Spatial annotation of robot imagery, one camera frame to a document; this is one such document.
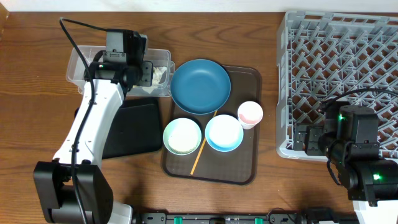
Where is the dark blue plate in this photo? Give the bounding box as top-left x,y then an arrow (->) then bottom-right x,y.
170,59 -> 231,114

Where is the brown serving tray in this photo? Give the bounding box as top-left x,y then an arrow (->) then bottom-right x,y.
161,65 -> 262,185

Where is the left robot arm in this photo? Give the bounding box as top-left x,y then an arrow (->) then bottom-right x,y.
33,29 -> 153,223

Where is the wooden chopstick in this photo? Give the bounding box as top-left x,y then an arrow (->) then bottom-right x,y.
190,110 -> 218,176

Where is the black plastic tray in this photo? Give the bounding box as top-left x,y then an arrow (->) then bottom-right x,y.
102,98 -> 162,159

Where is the light green bowl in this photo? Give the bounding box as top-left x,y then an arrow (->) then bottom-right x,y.
163,118 -> 201,156

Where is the pink plastic cup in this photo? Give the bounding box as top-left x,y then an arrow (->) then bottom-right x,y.
238,101 -> 263,129

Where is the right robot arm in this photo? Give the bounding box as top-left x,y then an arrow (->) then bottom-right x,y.
294,100 -> 397,223

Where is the grey plastic dishwasher rack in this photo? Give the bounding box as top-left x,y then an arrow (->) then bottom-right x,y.
276,11 -> 397,160

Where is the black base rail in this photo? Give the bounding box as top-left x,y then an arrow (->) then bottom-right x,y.
133,211 -> 358,224

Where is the light blue bowl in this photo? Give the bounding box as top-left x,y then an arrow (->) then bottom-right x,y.
205,114 -> 244,152

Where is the clear plastic waste bin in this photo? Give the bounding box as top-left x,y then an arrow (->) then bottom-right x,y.
66,49 -> 175,97

